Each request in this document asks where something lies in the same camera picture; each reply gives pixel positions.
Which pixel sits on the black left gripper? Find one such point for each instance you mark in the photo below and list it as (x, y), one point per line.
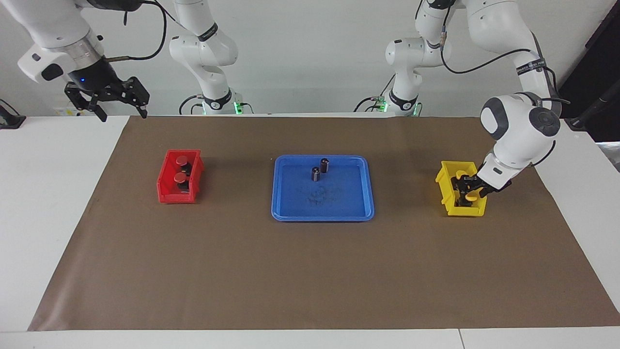
(477, 184)

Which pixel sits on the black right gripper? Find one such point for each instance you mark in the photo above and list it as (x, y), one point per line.
(99, 80)

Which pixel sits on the yellow push button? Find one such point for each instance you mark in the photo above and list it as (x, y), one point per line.
(471, 198)

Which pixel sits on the red push button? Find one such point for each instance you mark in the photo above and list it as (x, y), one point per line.
(182, 160)
(181, 179)

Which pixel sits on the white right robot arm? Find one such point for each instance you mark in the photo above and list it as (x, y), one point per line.
(203, 48)

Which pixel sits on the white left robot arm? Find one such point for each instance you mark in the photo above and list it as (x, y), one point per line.
(518, 126)

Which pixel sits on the yellow plastic bin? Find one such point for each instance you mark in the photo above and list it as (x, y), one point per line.
(448, 203)

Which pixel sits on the red plastic bin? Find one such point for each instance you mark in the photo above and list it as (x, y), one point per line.
(167, 195)

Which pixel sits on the blue plastic tray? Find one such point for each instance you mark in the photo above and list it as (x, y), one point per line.
(334, 203)

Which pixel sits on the black cylinder component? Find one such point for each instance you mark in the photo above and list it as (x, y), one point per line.
(315, 174)
(325, 165)

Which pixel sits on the black pole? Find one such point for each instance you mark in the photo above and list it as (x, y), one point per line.
(593, 110)

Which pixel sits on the brown table mat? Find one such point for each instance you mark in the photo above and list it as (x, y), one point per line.
(310, 271)

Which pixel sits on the dark panel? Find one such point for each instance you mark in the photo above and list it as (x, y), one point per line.
(591, 63)

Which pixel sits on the black clamp mount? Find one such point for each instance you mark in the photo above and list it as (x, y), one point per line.
(9, 118)

